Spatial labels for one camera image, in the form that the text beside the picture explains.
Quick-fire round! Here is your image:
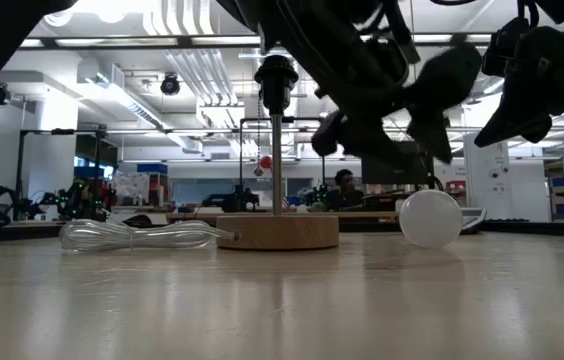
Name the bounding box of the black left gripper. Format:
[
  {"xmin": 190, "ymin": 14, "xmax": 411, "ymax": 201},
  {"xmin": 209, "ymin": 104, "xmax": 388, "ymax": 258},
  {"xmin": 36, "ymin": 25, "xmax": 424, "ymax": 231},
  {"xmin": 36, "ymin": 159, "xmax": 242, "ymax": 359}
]
[{"xmin": 311, "ymin": 43, "xmax": 483, "ymax": 165}]

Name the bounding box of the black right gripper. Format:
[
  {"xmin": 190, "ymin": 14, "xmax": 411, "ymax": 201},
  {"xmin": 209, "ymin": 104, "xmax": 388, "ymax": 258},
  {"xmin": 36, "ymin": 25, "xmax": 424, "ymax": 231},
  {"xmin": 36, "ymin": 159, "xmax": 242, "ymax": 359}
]
[{"xmin": 474, "ymin": 19, "xmax": 564, "ymax": 147}]

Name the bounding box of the white globe lightbulb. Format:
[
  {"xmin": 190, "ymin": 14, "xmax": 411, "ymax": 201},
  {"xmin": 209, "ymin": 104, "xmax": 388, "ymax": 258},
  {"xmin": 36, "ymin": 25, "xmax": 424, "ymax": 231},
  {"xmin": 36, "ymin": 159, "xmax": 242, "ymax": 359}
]
[{"xmin": 398, "ymin": 189, "xmax": 464, "ymax": 250}]

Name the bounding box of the round wooden lamp base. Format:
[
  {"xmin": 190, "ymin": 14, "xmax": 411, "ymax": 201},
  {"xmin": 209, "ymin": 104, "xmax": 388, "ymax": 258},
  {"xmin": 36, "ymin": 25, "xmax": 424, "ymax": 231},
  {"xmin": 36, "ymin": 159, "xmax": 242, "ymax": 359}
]
[{"xmin": 215, "ymin": 53, "xmax": 341, "ymax": 251}]

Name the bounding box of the black computer monitor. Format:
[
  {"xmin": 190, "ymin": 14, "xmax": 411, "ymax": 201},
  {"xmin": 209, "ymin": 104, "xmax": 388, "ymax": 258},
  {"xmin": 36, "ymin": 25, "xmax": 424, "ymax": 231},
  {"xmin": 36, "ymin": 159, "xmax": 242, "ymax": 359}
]
[{"xmin": 360, "ymin": 142, "xmax": 435, "ymax": 186}]

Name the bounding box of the grey desk calculator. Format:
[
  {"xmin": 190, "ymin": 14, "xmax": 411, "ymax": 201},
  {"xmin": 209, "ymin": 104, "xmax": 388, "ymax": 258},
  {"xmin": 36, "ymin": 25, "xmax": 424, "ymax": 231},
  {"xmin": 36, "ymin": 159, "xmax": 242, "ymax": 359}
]
[{"xmin": 459, "ymin": 207, "xmax": 488, "ymax": 235}]

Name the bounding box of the person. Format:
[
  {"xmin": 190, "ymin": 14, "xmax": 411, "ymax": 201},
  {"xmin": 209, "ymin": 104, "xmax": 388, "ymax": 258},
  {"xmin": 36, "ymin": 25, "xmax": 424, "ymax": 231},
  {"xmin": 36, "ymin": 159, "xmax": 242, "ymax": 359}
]
[{"xmin": 324, "ymin": 168, "xmax": 366, "ymax": 212}]

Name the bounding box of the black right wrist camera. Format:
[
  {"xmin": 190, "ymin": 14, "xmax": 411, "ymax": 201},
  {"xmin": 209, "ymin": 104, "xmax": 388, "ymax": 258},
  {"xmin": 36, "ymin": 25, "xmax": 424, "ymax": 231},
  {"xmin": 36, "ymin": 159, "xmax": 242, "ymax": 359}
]
[{"xmin": 481, "ymin": 17, "xmax": 531, "ymax": 76}]

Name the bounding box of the black metal rig frame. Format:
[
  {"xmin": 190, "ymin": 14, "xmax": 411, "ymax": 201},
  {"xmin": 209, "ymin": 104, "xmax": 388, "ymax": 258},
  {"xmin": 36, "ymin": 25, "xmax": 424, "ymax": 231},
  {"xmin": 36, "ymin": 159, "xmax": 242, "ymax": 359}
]
[
  {"xmin": 15, "ymin": 127, "xmax": 108, "ymax": 221},
  {"xmin": 239, "ymin": 116, "xmax": 326, "ymax": 211}
]

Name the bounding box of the clear lamp power cord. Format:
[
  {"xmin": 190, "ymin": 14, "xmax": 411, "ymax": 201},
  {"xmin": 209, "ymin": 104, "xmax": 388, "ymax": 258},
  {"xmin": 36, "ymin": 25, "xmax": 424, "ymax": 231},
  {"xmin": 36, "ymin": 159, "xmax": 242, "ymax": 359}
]
[{"xmin": 59, "ymin": 218, "xmax": 239, "ymax": 253}]

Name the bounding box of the black aluminium table frame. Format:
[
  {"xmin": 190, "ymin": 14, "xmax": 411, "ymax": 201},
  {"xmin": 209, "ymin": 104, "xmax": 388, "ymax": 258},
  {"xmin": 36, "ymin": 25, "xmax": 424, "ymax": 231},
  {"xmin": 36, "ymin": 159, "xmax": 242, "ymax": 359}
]
[{"xmin": 0, "ymin": 218, "xmax": 564, "ymax": 246}]

